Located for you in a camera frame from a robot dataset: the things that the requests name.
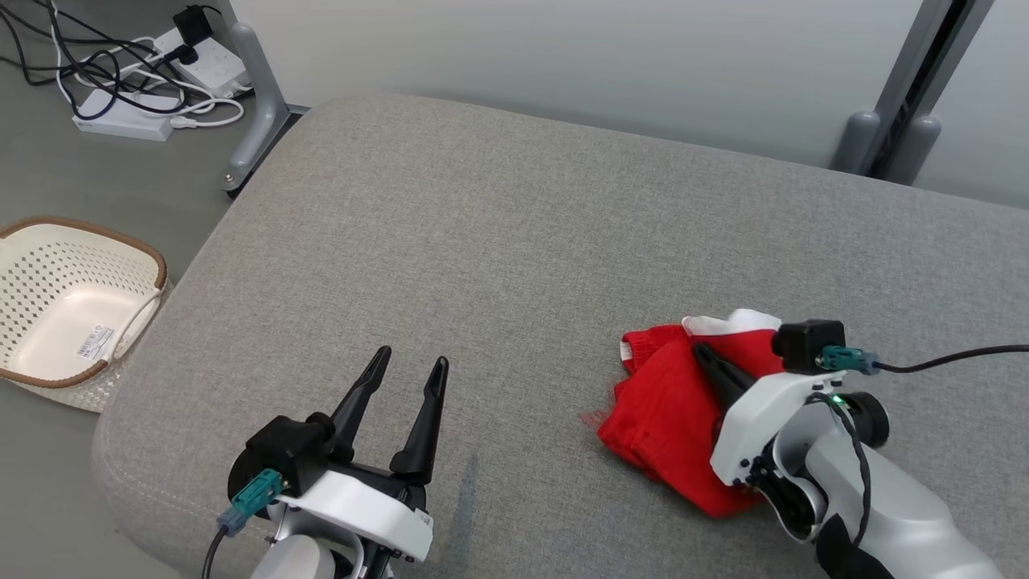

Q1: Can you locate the white laundry basket brown rim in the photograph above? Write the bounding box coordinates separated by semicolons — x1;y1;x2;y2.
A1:
0;215;170;392

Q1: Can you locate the white floor cable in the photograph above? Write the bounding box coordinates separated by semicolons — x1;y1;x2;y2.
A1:
48;36;247;131

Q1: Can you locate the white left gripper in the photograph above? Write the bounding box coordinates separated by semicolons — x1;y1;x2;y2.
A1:
277;346;450;563

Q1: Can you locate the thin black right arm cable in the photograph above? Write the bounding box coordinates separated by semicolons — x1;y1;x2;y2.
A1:
804;392;874;549

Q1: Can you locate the white multi-socket power strip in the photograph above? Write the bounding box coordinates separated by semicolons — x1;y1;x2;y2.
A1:
151;27;252;101

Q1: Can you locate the grey metal partition foot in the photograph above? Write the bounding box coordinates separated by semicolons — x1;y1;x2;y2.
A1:
219;22;293;199

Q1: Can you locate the black power adapter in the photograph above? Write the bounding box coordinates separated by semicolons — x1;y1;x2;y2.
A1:
171;6;216;49

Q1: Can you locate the left black cable teal connector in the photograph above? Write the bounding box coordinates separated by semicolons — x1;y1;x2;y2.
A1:
203;470;285;579

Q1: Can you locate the black floor cable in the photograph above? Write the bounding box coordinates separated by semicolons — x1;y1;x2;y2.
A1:
0;4;81;89
28;0;211;117

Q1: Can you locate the right black cable teal connector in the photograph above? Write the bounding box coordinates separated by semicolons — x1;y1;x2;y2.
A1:
818;343;1029;376

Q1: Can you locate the black cable teal connector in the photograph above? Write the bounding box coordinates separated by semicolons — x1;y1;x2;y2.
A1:
818;343;1029;376
203;470;285;579

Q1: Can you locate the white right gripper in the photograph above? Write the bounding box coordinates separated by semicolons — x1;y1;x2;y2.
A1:
691;342;838;488

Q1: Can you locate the grey fabric sofa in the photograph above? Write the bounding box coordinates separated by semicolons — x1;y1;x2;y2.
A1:
90;92;1029;579

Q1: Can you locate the red basketball shorts white trim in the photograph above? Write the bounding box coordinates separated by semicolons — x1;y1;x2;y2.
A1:
580;309;786;519

